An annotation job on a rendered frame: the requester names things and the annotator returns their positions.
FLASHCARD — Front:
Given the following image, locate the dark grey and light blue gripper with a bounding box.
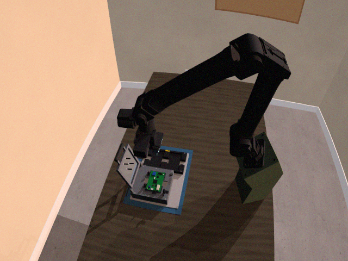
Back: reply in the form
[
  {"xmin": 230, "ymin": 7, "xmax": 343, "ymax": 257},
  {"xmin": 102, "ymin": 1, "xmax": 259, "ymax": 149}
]
[{"xmin": 134, "ymin": 128, "xmax": 164, "ymax": 156}]

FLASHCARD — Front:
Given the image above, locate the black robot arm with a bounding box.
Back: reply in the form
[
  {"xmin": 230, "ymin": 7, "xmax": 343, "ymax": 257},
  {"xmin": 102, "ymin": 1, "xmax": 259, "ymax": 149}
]
[{"xmin": 117, "ymin": 33, "xmax": 291, "ymax": 169}]

